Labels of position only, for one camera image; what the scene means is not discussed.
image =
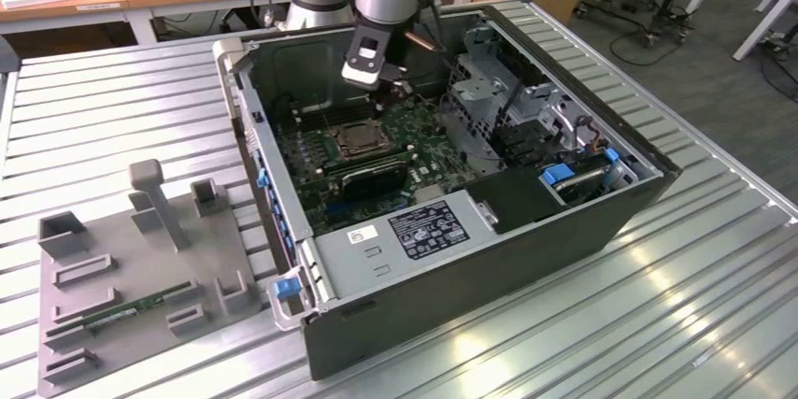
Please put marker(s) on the CPU socket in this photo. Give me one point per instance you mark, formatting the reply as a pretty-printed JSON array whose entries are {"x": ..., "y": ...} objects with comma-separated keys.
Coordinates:
[{"x": 339, "y": 156}]

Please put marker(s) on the green RAM stick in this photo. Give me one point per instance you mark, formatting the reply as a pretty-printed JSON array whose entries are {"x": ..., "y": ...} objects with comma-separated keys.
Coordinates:
[
  {"x": 124, "y": 311},
  {"x": 362, "y": 164}
]

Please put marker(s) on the metal drive cage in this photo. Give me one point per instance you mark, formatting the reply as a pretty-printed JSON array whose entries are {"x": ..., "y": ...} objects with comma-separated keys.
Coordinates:
[{"x": 474, "y": 90}]

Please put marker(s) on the black disk bay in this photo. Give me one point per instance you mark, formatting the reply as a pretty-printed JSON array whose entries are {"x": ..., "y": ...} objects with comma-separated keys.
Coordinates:
[{"x": 520, "y": 142}]

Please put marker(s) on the grey power supply unit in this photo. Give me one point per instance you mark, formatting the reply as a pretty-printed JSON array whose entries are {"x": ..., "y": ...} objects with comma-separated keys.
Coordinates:
[{"x": 374, "y": 268}]

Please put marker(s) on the blue disk carrier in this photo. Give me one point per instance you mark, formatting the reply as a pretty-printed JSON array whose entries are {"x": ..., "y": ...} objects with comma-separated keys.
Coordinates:
[{"x": 556, "y": 174}]

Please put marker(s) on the black PC case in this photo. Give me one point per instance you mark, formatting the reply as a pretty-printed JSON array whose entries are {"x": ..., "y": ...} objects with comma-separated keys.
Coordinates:
[{"x": 467, "y": 301}]

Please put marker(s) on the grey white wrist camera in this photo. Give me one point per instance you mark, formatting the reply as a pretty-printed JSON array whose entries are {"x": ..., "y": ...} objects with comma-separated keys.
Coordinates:
[{"x": 362, "y": 76}]

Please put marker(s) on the silver CPU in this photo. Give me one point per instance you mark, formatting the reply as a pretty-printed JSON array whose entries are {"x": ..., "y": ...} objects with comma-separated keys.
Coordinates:
[{"x": 360, "y": 136}]

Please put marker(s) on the blue plastic clip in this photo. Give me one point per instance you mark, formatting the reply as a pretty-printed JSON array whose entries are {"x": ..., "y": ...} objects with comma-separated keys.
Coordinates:
[{"x": 611, "y": 154}]

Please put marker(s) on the graphics card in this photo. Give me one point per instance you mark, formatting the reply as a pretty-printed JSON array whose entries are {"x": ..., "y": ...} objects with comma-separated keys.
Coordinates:
[{"x": 374, "y": 181}]

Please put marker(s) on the blue case latch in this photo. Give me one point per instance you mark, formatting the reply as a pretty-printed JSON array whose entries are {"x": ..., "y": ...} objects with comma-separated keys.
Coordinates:
[{"x": 284, "y": 289}]

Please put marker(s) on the blue slot retainer tab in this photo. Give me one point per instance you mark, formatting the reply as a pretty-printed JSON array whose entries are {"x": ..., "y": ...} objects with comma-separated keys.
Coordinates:
[{"x": 260, "y": 179}]

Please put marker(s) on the grey parts rack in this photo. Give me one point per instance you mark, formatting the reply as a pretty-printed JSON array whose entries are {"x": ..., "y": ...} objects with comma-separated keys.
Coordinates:
[{"x": 143, "y": 277}]

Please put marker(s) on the green motherboard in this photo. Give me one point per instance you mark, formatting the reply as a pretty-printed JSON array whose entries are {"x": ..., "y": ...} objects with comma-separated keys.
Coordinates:
[{"x": 436, "y": 156}]

